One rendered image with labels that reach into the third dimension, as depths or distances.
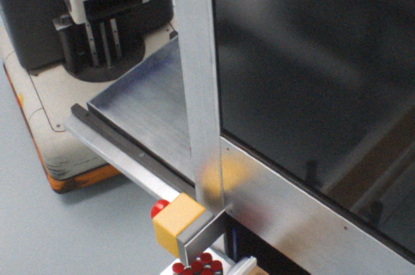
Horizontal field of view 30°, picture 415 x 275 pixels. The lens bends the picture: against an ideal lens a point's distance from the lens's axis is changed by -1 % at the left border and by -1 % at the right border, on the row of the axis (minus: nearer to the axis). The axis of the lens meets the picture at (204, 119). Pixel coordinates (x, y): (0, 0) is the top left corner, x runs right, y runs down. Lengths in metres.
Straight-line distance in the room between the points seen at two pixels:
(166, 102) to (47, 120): 0.90
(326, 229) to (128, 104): 0.66
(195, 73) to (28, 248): 1.55
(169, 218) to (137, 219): 1.27
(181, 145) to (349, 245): 0.55
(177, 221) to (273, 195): 0.19
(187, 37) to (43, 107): 1.52
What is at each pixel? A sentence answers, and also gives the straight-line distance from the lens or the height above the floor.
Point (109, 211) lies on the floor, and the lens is 2.54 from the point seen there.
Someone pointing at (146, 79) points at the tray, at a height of 0.88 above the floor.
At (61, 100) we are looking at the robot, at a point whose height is 0.28.
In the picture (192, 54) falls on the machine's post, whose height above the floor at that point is 1.34.
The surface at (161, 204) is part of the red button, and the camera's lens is 1.27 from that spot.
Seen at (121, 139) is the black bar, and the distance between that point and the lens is 1.52.
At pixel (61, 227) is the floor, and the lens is 2.54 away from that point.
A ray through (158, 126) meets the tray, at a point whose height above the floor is 0.88.
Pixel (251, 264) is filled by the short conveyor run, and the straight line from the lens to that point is 1.26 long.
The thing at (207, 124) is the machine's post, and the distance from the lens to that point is 1.11.
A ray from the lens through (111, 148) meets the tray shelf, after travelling 1.54.
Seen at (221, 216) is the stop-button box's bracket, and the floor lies 1.02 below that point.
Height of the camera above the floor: 2.05
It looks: 48 degrees down
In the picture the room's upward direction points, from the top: 5 degrees counter-clockwise
